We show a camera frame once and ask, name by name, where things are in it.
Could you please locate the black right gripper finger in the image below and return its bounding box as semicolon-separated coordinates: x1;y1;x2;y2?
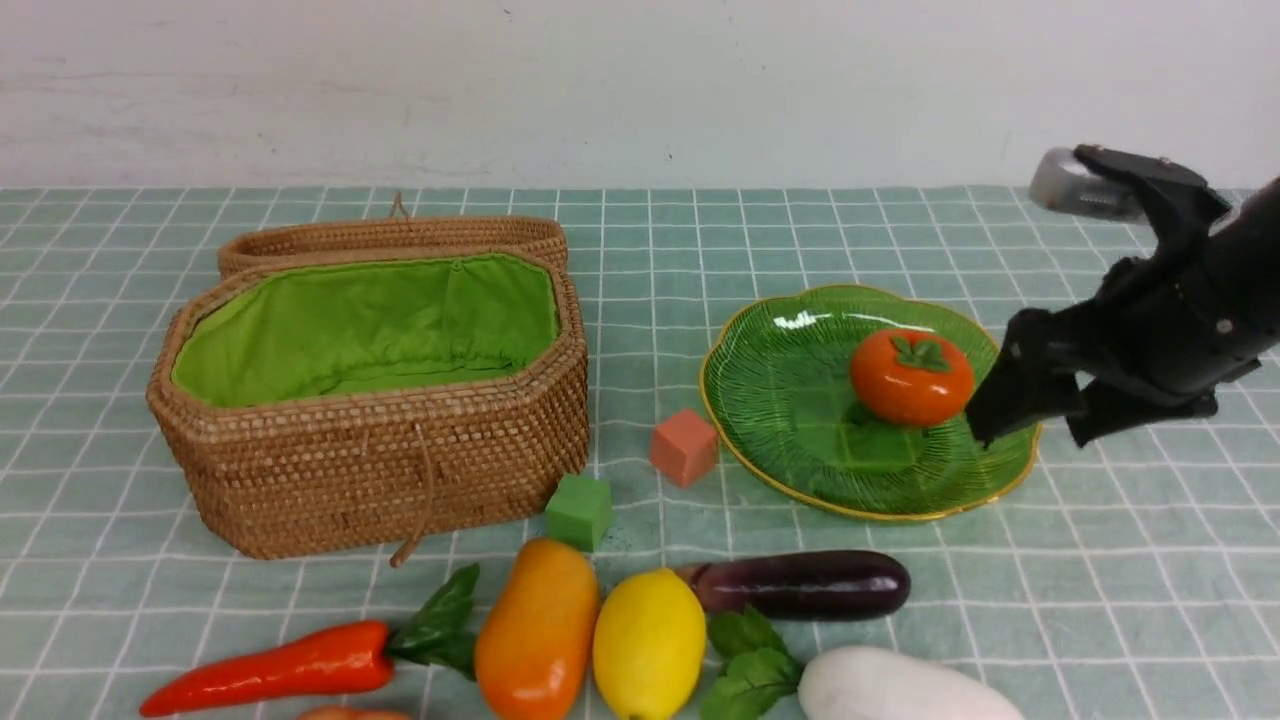
965;307;1085;447
1066;379;1219;448

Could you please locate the orange persimmon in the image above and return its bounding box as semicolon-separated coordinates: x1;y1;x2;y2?
850;328;977;428

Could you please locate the red chili pepper with leaves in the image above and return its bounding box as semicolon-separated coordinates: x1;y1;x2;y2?
138;564;480;717

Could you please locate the green foam cube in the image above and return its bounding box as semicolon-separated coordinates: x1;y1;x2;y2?
543;474;614;553

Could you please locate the purple eggplant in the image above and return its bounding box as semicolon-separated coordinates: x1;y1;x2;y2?
673;550;913;623

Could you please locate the orange foam cube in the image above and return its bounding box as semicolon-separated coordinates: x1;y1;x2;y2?
649;407;719;488

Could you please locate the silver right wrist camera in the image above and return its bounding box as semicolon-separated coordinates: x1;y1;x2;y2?
1027;146;1147;224

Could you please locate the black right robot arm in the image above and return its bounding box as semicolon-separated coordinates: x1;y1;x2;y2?
965;184;1279;446

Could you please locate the woven wicker basket green lining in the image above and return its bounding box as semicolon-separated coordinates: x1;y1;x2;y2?
146;246;591;562

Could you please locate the orange fruit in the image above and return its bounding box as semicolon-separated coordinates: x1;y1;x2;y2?
296;705;411;720

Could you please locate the green glass leaf plate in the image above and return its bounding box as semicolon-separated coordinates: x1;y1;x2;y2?
699;284;1041;521

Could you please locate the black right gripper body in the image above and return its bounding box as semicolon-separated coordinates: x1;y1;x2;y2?
1075;255;1263;406

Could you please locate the woven wicker basket lid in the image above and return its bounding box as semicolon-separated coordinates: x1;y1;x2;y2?
218;193;570;278

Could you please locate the white radish with leaves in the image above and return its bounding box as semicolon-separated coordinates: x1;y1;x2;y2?
699;607;1023;719

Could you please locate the orange mango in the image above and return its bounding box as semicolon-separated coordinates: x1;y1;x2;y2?
474;537;602;719

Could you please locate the yellow lemon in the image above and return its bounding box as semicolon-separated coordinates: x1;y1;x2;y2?
591;568;707;719

